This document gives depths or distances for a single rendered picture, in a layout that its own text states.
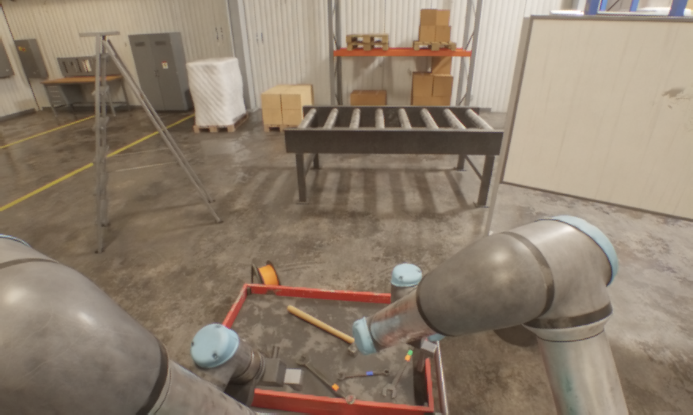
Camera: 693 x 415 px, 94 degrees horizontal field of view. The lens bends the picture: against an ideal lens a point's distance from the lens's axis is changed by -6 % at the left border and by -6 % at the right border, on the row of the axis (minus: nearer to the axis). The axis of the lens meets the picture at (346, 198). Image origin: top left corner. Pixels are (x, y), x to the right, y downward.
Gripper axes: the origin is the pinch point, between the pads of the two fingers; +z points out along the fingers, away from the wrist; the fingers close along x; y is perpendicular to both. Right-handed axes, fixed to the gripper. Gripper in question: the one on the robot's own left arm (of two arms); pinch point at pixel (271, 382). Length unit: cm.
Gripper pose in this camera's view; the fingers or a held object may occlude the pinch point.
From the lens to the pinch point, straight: 95.8
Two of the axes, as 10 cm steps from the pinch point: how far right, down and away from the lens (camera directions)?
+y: 0.8, -7.7, 6.3
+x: -9.8, 0.6, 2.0
